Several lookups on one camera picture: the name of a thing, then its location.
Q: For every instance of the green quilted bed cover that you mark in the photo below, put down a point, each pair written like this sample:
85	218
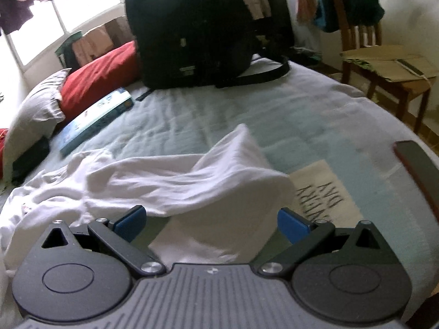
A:
297	120

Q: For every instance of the white printed sweatshirt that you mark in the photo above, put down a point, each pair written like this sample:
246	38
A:
221	206

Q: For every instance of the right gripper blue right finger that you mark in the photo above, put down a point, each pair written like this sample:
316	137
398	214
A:
307	240

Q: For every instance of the dark smartphone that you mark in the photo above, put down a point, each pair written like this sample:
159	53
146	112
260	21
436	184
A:
422	169

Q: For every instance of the hanging clothes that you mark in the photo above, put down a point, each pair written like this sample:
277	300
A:
323	13

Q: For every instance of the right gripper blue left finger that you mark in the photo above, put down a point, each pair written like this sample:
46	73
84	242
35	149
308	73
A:
114	237

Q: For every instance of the black backpack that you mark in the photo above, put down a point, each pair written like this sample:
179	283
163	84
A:
221	43

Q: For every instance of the light blue book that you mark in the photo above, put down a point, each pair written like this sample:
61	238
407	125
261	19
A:
93	119

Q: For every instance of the black folded cloth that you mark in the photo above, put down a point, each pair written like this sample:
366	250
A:
29	160

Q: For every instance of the red blanket roll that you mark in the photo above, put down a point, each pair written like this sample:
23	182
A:
87	85

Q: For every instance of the red pillow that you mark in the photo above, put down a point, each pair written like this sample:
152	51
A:
3	134

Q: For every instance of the grey pillow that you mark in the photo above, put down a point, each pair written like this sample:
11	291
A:
38	116

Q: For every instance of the wooden chair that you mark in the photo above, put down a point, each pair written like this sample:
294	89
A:
402	74

